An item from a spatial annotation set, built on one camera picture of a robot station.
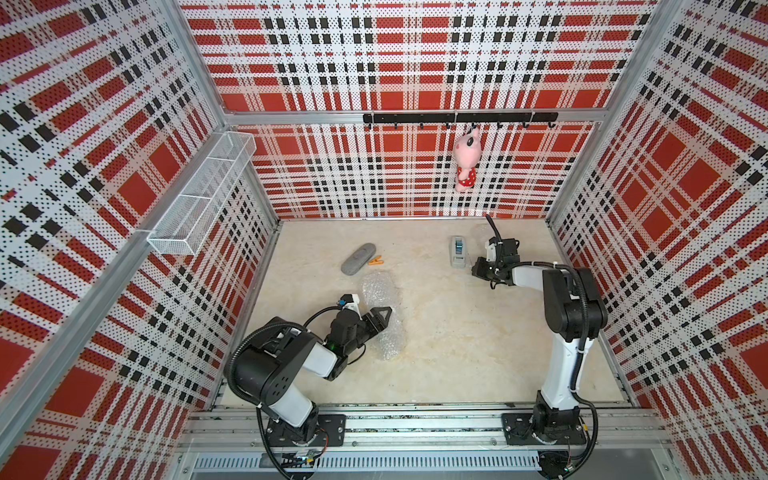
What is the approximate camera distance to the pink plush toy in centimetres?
92

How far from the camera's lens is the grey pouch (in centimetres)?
105

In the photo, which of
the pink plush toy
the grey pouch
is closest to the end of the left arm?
the grey pouch

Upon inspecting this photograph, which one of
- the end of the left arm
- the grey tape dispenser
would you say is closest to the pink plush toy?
the grey tape dispenser

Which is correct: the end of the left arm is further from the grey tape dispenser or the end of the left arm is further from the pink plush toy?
the pink plush toy

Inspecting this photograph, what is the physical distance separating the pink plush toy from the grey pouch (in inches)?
16.5
